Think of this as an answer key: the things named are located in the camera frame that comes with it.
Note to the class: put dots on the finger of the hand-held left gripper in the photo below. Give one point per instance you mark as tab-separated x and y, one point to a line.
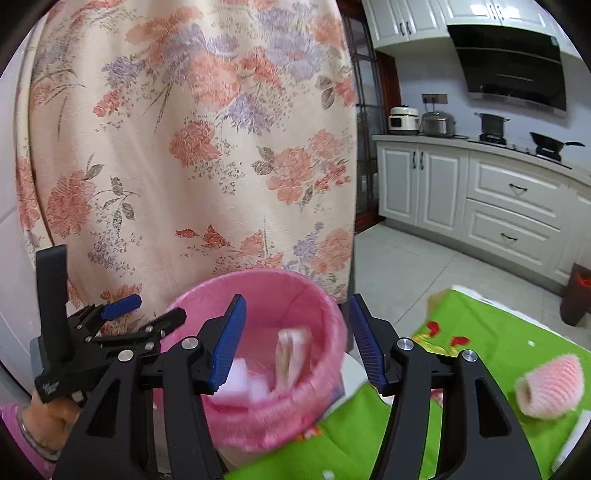
159	323
121	307

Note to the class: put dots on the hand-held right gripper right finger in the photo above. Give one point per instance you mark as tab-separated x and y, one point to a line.
367	346

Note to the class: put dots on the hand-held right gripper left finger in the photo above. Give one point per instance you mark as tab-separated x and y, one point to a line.
225	350

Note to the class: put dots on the pink lined waste bin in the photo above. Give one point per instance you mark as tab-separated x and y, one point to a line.
295	295

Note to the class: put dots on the person's left forearm pink sleeve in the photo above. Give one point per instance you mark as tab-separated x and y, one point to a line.
16	450

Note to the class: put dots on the person's left hand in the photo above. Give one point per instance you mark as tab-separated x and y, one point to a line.
51	420

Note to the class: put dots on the small white foam piece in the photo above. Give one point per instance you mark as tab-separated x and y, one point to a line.
247	385

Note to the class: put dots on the crumpled pale paper wrapper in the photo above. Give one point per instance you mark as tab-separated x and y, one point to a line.
292	357

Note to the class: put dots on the green printed tablecloth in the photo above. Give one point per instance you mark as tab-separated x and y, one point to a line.
498	332

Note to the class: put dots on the white lower kitchen cabinet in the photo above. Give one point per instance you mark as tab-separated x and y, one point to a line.
461	194

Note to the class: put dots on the white kitchen cabinet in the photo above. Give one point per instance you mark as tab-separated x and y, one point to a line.
461	194
411	21

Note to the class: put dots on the floral beige cloth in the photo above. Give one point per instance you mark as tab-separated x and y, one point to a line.
184	138

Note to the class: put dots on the pink foam fruit net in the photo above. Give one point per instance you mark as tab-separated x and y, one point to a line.
551	385

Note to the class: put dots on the dark brown floor bin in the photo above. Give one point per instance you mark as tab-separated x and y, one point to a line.
578	295

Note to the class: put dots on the white rice cooker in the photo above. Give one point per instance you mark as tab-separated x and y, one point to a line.
403	121

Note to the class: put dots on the steel pressure cooker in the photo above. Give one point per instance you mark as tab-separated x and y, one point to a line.
437	124

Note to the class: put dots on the black cooking pot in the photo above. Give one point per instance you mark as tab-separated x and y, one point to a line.
493	125

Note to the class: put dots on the black wok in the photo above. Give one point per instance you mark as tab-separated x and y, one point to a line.
549	146

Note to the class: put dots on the black range hood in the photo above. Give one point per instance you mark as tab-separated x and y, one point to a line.
512	64

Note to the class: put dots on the white upper kitchen cabinet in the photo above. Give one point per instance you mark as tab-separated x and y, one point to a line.
411	21

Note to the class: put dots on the dark wooden door frame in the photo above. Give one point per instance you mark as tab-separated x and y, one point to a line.
369	138

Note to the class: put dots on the wall socket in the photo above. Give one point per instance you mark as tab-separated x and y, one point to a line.
434	98

